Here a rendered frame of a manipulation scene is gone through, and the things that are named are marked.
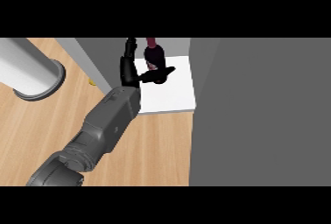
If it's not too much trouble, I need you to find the dark wine bottle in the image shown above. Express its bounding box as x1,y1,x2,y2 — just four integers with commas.
142,38,169,73

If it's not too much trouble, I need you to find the white cylinder with grey base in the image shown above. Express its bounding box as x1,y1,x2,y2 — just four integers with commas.
0,38,69,102

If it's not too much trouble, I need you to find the white cabinet shelf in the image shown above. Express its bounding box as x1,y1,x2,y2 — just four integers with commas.
134,55,199,116

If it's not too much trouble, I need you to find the grey cabinet body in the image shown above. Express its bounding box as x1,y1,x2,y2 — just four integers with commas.
55,38,193,96

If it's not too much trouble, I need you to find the dark grey cabinet door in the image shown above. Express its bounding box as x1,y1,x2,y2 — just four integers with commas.
188,38,331,186

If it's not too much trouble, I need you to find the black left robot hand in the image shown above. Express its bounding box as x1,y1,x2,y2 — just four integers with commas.
119,38,178,88

